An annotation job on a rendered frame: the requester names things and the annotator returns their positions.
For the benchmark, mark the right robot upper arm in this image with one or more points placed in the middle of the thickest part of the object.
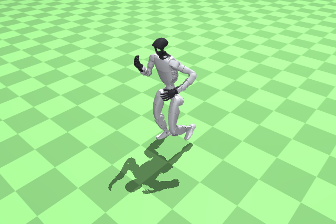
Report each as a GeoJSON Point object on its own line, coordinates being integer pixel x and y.
{"type": "Point", "coordinates": [151, 64]}

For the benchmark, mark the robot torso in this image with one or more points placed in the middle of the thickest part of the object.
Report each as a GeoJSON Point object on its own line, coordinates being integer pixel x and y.
{"type": "Point", "coordinates": [167, 75]}

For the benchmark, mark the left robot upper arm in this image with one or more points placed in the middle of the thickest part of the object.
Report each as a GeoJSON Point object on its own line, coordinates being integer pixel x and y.
{"type": "Point", "coordinates": [176, 65]}

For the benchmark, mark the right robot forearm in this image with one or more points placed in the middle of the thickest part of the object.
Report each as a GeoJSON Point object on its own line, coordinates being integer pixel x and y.
{"type": "Point", "coordinates": [145, 71]}

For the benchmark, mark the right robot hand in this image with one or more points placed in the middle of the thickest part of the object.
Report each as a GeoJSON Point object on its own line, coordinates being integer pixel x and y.
{"type": "Point", "coordinates": [137, 63]}

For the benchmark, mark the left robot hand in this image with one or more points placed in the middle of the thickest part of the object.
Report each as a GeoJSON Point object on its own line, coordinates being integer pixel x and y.
{"type": "Point", "coordinates": [171, 93]}

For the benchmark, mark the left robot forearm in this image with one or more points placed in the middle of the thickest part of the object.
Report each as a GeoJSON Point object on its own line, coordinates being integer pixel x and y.
{"type": "Point", "coordinates": [187, 82]}

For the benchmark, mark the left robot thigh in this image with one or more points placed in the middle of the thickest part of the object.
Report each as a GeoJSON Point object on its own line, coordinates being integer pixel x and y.
{"type": "Point", "coordinates": [174, 111]}

